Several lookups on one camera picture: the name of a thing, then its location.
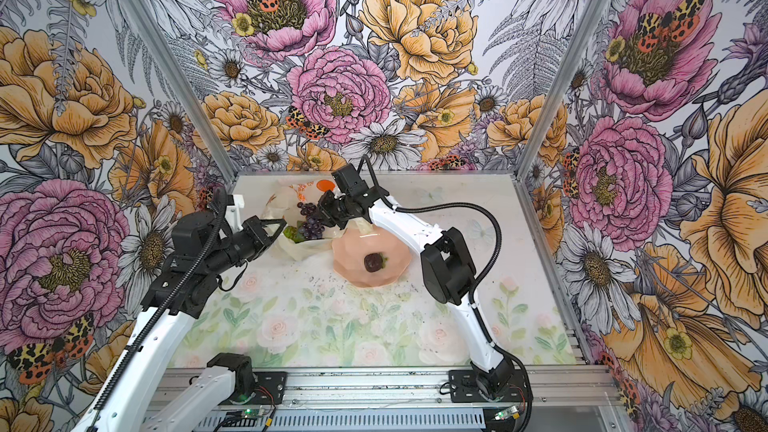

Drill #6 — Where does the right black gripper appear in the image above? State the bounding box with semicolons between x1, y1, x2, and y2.
307;188;354;230

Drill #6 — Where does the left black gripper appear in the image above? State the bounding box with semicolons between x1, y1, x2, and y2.
205;216;287;274

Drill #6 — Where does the translucent cream plastic bag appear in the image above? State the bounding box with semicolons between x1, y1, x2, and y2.
263;178;343;261

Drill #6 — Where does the pink scalloped fruit plate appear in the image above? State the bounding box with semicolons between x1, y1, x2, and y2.
331;218;412;288

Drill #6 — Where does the dark purple grape bunch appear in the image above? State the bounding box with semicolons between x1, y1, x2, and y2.
283;202;326;243

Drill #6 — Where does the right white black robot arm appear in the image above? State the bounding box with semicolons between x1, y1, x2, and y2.
312;165;523;401

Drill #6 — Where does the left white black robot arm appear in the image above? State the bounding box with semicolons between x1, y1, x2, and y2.
74;188;286;431

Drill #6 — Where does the white perforated vent strip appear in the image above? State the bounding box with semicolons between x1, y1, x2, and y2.
221;408;486;431

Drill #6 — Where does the right black corrugated cable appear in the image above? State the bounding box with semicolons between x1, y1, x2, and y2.
357;154;534;432

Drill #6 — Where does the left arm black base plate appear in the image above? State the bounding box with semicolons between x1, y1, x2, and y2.
221;371;288;406

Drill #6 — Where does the left aluminium corner post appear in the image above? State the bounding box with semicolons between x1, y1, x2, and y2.
118;0;238;191

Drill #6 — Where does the aluminium corner post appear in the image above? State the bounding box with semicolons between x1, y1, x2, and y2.
118;0;238;191
516;0;611;182

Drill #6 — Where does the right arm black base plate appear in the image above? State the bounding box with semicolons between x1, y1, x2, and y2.
447;369;531;404

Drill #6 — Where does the left black cable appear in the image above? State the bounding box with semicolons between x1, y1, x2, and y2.
83;188;232;432

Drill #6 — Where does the aluminium front rail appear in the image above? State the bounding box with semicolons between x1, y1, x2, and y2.
157;365;619;413

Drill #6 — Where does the right aluminium corner post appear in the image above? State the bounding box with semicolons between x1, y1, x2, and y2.
516;0;611;182

